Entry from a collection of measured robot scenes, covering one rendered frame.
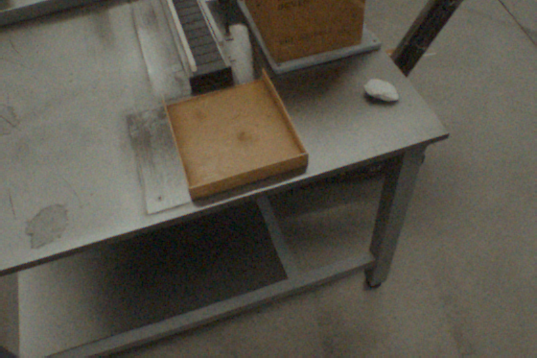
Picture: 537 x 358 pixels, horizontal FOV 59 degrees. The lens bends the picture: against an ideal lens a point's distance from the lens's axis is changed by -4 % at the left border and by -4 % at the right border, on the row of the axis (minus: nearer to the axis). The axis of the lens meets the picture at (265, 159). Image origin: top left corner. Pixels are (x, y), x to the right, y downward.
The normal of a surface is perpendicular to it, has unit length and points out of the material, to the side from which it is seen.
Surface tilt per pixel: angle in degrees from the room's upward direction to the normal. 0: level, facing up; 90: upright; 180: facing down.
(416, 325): 0
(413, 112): 0
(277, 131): 0
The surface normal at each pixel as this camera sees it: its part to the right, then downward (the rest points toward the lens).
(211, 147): -0.06, -0.64
